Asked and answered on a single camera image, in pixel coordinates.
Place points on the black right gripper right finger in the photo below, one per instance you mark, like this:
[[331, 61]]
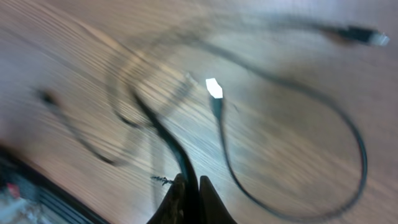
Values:
[[213, 210]]

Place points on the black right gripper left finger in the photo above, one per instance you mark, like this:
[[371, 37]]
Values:
[[172, 207]]

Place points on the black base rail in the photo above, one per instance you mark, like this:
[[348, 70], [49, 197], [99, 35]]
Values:
[[24, 181]]

